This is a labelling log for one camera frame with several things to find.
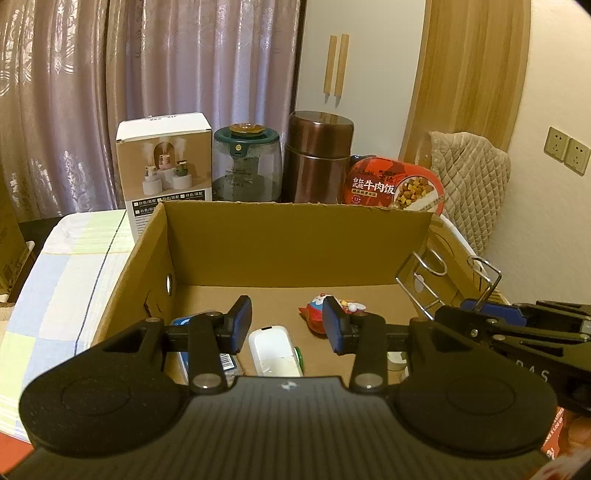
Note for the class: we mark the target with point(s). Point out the white wardrobe door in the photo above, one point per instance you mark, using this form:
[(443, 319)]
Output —
[(378, 69)]

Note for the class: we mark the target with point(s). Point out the beige wall socket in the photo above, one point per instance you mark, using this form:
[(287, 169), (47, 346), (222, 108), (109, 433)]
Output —
[(578, 156), (556, 142)]

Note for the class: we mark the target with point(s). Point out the blue and white packet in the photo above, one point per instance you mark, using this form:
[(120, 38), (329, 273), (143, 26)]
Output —
[(231, 364)]

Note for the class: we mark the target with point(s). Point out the pale plaid bed sheet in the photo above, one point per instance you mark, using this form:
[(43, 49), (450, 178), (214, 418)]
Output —
[(55, 300)]

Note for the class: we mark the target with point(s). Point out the white product box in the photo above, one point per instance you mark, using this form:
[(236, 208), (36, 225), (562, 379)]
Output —
[(161, 175)]

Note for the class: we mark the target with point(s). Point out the small white item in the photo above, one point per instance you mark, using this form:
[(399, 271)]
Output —
[(397, 362)]

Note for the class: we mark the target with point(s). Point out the red instant rice bowl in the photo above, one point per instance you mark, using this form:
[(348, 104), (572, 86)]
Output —
[(392, 184)]

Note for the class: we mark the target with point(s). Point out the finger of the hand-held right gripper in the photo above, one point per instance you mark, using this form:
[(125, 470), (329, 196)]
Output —
[(489, 311), (461, 323)]

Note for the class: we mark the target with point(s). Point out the small green item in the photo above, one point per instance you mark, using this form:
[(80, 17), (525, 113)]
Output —
[(300, 358)]

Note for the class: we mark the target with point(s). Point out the brown cardboard carton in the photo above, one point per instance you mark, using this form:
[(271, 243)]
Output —
[(11, 249)]

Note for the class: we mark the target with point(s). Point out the red printed box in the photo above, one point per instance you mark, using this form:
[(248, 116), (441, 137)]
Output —
[(570, 443)]

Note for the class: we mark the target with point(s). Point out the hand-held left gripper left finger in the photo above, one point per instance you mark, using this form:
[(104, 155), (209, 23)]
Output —
[(240, 325)]

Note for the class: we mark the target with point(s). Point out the beige quilted cloth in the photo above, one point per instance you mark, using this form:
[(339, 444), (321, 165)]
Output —
[(471, 184)]

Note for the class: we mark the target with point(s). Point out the curved wooden panel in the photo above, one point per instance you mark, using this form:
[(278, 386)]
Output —
[(461, 69)]

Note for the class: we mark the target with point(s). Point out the red and blue cat toy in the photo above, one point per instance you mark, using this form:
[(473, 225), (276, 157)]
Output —
[(314, 316)]

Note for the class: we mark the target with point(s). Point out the white plastic case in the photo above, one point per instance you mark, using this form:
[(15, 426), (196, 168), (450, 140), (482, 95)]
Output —
[(272, 350)]

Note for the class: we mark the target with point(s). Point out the glass jar with green lid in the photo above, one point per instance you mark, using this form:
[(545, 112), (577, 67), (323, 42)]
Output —
[(244, 170)]

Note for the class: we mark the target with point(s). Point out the cardboard box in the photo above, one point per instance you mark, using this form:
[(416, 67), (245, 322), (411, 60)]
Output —
[(295, 249)]

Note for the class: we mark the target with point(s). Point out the brown metal canister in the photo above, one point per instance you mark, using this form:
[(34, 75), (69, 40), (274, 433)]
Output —
[(318, 157)]

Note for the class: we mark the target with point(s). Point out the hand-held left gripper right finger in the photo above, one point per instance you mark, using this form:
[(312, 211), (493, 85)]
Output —
[(334, 328)]

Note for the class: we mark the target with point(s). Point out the mauve patterned curtain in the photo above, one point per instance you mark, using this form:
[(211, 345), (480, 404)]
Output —
[(138, 69)]

